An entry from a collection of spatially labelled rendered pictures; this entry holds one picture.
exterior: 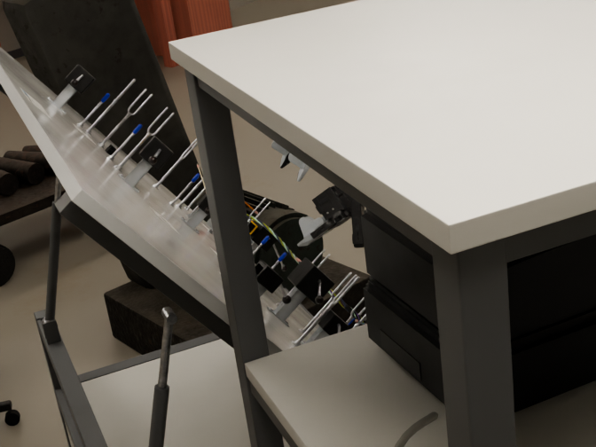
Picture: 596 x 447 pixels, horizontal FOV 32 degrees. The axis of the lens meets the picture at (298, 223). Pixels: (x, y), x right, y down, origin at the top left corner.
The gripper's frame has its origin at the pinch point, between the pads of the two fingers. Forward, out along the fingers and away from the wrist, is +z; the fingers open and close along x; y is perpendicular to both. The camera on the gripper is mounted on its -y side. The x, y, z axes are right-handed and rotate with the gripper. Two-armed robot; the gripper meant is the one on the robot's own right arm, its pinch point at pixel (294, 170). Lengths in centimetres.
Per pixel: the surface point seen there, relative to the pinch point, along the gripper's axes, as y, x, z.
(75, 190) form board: 81, 84, -12
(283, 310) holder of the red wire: 29, 57, 10
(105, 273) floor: -75, -241, 130
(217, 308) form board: 60, 88, -1
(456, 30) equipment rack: 60, 111, -44
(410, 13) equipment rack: 59, 101, -44
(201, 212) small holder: 31.6, 23.7, 6.7
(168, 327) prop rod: 57, 73, 9
